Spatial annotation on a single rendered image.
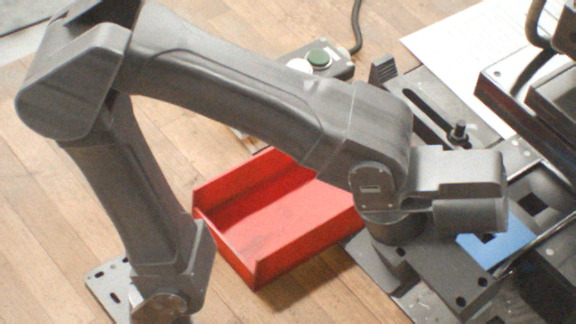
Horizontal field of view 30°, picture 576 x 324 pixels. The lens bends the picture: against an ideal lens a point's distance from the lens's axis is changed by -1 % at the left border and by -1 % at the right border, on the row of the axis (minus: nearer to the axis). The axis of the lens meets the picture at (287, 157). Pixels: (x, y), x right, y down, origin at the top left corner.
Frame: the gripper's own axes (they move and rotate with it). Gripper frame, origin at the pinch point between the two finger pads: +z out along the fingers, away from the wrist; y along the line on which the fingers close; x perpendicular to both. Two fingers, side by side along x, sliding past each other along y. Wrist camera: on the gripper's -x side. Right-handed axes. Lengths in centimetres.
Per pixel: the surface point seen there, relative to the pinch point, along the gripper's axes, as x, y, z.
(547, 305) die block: -8.1, 8.3, 14.0
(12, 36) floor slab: 152, -23, 102
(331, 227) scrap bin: 12.6, -3.5, 6.6
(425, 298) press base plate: 1.3, -1.0, 12.5
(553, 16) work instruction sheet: 26, 42, 33
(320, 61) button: 33.9, 10.3, 13.8
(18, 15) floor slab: 158, -18, 105
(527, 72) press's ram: 6.4, 21.1, -3.6
